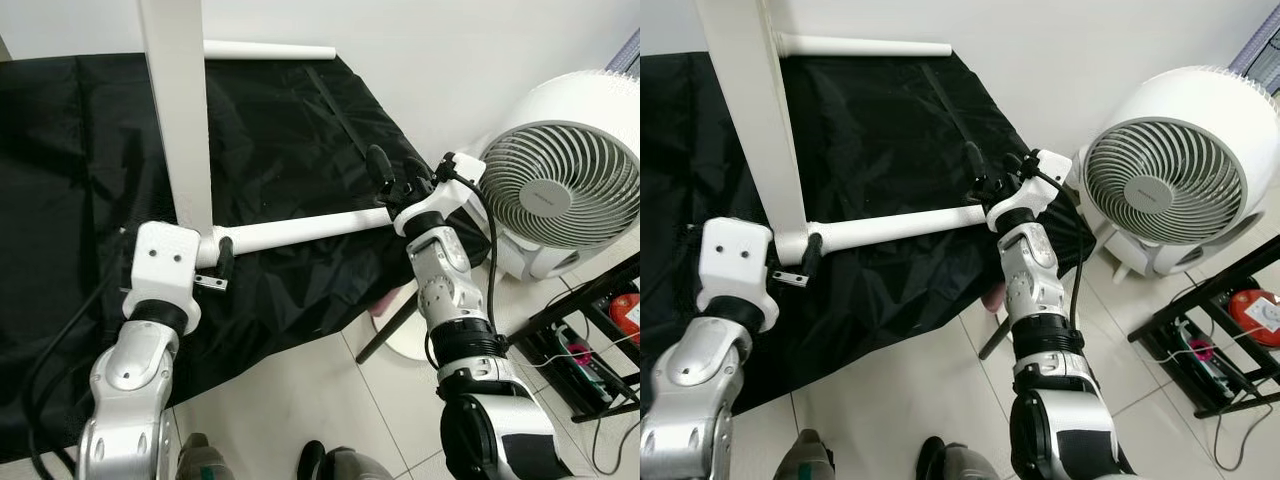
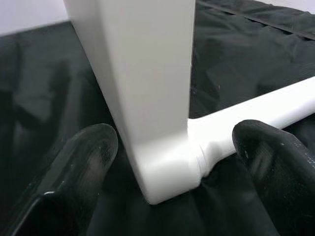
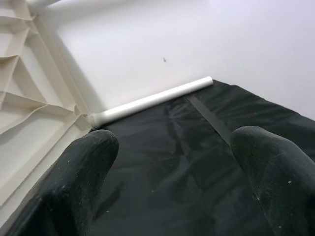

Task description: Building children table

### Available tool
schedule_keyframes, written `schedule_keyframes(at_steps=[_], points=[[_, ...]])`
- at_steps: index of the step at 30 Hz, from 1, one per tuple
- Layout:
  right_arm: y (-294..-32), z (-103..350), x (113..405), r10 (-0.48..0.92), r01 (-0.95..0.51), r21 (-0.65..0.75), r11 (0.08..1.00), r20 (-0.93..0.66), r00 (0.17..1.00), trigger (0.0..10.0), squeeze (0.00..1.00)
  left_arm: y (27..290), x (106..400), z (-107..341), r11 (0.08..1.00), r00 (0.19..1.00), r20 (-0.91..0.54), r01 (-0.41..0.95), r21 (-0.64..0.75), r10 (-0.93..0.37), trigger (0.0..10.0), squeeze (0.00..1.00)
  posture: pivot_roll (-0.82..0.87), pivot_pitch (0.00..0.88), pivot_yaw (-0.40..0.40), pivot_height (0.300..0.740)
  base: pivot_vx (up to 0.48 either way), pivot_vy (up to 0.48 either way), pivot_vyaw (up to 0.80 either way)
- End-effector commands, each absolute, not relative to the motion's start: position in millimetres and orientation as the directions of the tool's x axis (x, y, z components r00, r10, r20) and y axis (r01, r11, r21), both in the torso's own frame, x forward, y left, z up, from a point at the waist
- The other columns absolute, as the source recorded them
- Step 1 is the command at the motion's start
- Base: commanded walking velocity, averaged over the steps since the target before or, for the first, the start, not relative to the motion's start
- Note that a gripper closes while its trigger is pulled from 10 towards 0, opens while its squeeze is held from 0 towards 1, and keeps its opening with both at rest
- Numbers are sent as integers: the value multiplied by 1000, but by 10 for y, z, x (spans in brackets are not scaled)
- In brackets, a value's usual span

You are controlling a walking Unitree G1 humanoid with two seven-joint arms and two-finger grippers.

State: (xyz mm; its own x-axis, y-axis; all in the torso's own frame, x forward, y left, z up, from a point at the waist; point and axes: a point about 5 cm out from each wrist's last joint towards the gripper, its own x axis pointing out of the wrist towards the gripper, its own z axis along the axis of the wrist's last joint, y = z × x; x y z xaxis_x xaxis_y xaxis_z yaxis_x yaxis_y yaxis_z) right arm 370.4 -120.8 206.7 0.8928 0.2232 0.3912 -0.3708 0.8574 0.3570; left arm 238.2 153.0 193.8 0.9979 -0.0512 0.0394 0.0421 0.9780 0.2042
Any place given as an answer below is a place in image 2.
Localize white plastic children table top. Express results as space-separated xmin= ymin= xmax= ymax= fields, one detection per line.
xmin=63 ymin=0 xmax=198 ymax=206

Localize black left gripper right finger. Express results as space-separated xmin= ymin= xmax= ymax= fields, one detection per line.
xmin=232 ymin=119 xmax=315 ymax=236

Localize black table cloth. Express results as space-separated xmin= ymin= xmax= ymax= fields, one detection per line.
xmin=0 ymin=0 xmax=315 ymax=236

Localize white plastic table leg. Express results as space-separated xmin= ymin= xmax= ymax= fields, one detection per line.
xmin=188 ymin=76 xmax=315 ymax=180

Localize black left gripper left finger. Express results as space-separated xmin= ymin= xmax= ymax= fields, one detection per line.
xmin=9 ymin=123 xmax=119 ymax=236

